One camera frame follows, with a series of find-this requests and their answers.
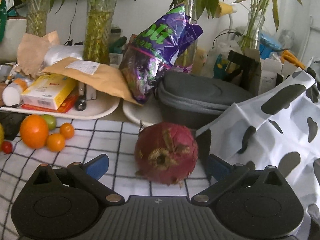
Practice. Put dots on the torn brown paper bag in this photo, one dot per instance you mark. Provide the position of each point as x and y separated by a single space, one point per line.
32 50

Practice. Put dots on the brown padded envelope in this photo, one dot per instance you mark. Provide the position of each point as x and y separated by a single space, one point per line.
105 79

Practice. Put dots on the red dragon fruit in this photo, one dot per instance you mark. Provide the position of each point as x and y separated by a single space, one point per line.
166 153

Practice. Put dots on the small tangerine front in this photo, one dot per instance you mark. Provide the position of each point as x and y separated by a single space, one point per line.
55 142

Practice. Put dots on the middle glass plant vase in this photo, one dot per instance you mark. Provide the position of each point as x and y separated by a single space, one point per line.
98 27

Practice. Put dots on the green lime by tray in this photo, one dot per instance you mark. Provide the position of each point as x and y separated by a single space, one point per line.
50 120

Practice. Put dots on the glass plant vase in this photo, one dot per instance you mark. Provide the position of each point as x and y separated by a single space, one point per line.
37 17
98 27

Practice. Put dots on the checkered white tablecloth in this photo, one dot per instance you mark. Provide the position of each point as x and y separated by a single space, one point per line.
93 137

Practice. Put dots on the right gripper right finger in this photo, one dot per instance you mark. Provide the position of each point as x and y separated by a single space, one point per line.
228 177

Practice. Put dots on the large orange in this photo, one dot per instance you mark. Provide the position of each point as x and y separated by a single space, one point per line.
34 131

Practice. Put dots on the purple snack bag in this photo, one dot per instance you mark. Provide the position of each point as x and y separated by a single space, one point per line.
156 49

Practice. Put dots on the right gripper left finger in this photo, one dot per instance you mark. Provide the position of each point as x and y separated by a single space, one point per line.
87 177

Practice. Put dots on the black flat device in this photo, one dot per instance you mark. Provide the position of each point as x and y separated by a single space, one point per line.
11 124

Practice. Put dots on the cream oval tray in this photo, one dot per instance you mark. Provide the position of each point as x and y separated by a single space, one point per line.
104 105

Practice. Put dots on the yellow-green mango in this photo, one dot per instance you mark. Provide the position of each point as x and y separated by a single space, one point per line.
1 134

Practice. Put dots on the small tangerine back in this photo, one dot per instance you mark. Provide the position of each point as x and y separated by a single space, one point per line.
67 130

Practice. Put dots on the white cylinder bottle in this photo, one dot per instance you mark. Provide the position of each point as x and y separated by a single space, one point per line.
12 94

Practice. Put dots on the yellow white box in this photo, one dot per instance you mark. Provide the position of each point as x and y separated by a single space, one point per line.
49 91

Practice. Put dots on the red cherry tomato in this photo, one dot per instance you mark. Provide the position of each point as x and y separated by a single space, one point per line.
6 147

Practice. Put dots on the left glass plant vase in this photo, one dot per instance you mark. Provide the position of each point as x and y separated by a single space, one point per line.
37 17

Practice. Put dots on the grey zip case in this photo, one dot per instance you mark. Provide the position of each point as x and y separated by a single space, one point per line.
195 101

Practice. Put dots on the small tangerine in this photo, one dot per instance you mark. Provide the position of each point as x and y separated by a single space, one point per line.
55 142
67 130

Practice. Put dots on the cow-print cloth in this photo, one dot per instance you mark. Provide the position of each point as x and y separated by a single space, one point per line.
276 135

